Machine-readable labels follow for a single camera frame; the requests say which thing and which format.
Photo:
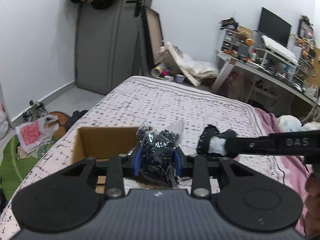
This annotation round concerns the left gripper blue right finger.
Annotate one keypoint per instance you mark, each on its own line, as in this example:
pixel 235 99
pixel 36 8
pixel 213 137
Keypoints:
pixel 180 161

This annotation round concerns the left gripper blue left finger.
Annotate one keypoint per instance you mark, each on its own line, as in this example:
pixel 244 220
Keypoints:
pixel 135 160

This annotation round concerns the bag of black beads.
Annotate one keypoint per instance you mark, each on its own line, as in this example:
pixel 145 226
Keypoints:
pixel 157 165

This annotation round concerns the person's right hand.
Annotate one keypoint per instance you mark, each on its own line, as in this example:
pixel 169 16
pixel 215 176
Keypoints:
pixel 308 190

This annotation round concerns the pink blanket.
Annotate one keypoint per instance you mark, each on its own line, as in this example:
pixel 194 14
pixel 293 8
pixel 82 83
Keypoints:
pixel 295 172

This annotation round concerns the brown cardboard box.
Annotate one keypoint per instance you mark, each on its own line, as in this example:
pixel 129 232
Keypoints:
pixel 97 152

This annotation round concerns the black slippers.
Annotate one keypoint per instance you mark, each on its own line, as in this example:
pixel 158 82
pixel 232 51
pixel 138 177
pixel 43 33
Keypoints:
pixel 74 118

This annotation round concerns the white paper cup tube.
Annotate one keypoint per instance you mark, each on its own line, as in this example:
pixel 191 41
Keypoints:
pixel 158 70

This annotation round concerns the white keyboard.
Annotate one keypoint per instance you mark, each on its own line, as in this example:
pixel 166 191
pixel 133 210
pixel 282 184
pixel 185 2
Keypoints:
pixel 274 46

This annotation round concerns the clear plastic bag with cloth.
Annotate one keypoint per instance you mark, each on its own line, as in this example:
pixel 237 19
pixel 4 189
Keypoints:
pixel 178 63

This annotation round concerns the white red printed plastic bag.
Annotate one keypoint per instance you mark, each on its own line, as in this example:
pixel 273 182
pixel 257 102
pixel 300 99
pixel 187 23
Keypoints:
pixel 32 135

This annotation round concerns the white desk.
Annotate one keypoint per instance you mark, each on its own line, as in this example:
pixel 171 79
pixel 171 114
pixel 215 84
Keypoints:
pixel 231 62

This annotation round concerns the camouflage shoes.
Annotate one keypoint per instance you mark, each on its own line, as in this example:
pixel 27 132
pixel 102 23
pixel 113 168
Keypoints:
pixel 35 111

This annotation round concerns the grey door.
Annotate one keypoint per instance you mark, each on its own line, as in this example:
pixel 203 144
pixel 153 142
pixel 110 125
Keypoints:
pixel 107 46

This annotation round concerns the green leaf cartoon rug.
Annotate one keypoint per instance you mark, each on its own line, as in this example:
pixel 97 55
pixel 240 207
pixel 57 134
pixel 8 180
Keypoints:
pixel 16 164

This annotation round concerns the small drawer organizer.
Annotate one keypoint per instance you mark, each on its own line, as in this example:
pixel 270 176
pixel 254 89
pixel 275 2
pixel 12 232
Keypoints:
pixel 230 40

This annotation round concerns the grey white garbage bags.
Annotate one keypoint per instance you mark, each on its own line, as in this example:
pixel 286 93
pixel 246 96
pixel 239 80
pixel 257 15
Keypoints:
pixel 4 125

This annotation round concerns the framed board leaning on wall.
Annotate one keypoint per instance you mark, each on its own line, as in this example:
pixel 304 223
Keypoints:
pixel 153 36

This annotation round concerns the black door handle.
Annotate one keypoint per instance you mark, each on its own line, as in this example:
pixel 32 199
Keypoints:
pixel 138 6

